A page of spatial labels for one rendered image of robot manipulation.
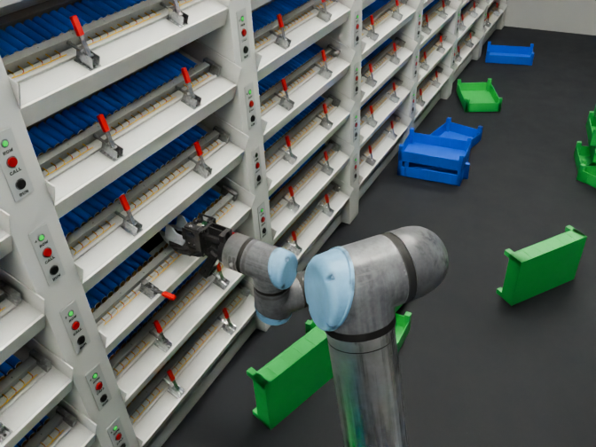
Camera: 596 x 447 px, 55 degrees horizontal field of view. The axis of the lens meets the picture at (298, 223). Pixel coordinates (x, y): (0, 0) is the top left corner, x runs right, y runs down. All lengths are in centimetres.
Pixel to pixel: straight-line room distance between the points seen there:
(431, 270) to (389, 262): 7
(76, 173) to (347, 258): 59
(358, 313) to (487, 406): 107
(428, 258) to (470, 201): 181
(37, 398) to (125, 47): 72
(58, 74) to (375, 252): 64
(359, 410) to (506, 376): 106
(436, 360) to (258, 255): 85
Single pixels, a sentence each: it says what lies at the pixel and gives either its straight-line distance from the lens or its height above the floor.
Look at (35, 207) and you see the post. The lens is 112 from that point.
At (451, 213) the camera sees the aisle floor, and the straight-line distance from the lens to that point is 261.
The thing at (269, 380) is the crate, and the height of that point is 20.
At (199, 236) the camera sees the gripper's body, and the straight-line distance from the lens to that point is 141.
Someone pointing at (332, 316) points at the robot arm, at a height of 87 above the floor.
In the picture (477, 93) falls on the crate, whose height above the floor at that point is 0.
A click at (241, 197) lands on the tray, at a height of 55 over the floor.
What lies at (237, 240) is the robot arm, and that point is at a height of 65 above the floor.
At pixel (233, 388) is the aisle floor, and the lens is 190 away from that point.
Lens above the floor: 148
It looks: 36 degrees down
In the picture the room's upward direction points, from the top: 3 degrees counter-clockwise
